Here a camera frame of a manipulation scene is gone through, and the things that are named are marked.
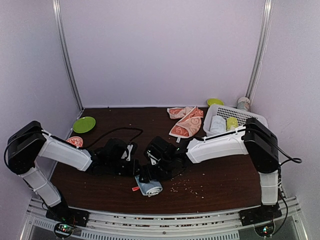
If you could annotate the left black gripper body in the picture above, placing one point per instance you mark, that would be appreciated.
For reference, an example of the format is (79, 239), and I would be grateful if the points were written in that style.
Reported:
(114, 167)

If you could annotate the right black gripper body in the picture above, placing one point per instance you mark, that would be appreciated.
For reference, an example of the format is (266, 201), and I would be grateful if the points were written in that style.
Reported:
(162, 172)

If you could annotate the blue polka dot towel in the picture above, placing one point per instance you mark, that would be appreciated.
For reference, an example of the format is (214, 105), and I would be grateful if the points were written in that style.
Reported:
(152, 188)

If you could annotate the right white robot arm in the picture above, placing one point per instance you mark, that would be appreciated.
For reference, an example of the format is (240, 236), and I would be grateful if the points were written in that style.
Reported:
(253, 139)

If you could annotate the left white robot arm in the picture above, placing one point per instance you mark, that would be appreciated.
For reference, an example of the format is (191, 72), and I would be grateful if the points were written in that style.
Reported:
(32, 141)

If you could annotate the orange patterned bowl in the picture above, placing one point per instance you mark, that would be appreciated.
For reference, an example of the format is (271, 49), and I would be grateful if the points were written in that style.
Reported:
(76, 141)

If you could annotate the green plate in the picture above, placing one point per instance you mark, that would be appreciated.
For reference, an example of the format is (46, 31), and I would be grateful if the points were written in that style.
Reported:
(84, 124)

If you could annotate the orange patterned towel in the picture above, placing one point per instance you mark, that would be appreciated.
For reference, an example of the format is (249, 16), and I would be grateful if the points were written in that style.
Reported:
(189, 121)

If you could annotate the white rolled towel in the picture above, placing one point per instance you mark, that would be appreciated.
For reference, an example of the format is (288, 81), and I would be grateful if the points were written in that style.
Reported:
(218, 125)

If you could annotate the green rolled towel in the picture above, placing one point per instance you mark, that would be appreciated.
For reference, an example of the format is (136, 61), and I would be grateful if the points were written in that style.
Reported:
(231, 123)

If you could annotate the small green bowl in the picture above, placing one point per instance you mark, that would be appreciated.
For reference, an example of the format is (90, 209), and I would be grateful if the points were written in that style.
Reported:
(214, 101)

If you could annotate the white plastic basket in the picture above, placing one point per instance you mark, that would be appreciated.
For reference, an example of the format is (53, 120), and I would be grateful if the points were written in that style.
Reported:
(226, 112)

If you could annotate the patterned paper cup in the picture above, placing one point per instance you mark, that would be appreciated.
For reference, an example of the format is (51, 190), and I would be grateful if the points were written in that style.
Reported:
(244, 103)

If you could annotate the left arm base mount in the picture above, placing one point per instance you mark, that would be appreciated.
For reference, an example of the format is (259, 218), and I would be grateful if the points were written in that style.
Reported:
(67, 219)

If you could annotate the front metal rail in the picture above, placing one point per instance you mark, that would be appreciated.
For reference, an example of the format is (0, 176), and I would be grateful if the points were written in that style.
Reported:
(221, 225)

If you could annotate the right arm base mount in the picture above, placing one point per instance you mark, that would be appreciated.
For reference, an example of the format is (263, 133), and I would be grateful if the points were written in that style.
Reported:
(262, 218)

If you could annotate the left aluminium frame post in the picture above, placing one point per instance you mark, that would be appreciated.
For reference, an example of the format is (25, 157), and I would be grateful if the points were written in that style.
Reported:
(65, 53)

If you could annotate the aluminium frame post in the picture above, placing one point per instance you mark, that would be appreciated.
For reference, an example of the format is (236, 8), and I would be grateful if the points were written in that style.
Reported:
(65, 53)
(261, 48)

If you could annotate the right aluminium frame post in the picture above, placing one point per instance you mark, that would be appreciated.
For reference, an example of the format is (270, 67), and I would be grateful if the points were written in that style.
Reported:
(261, 48)

